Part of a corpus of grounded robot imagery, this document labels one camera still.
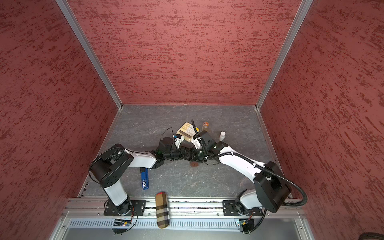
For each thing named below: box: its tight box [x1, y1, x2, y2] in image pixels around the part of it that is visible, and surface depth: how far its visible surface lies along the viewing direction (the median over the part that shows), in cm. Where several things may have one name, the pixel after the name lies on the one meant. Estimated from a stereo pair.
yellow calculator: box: [176, 122, 200, 142], surface depth 105 cm
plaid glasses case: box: [155, 192, 170, 229], surface depth 72 cm
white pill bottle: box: [219, 131, 226, 142], surface depth 99 cm
